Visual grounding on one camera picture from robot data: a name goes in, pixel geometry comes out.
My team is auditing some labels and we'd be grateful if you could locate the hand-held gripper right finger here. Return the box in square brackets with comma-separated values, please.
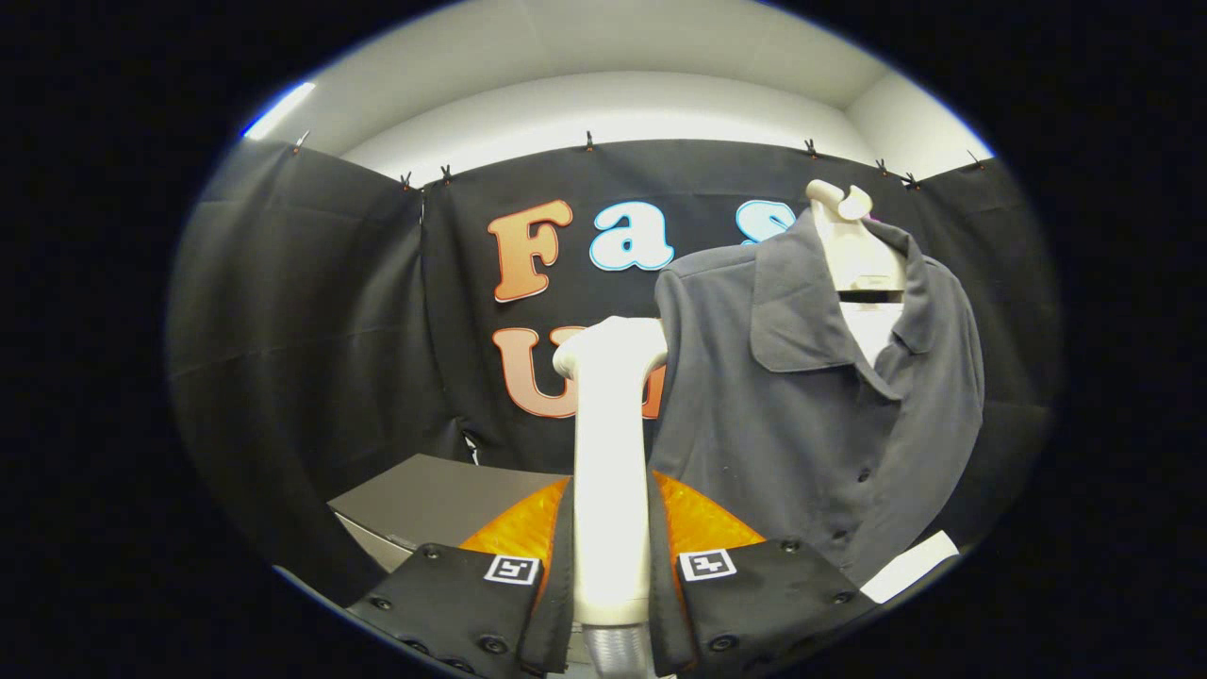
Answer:
[646, 470, 880, 678]

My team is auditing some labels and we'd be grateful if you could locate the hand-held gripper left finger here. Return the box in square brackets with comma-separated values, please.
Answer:
[345, 476, 578, 678]

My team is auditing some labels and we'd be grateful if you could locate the white garment steamer head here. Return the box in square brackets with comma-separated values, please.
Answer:
[554, 317, 669, 628]

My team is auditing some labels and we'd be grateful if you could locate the grey collared button shirt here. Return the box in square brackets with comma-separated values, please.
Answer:
[651, 206, 986, 586]

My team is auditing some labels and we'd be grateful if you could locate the grey drawer cabinet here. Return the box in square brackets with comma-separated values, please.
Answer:
[327, 453, 567, 576]

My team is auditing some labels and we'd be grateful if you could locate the white cabinet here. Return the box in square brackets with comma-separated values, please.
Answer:
[860, 530, 961, 604]

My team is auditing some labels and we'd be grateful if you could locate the white mannequin torso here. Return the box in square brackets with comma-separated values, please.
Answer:
[806, 179, 908, 364]

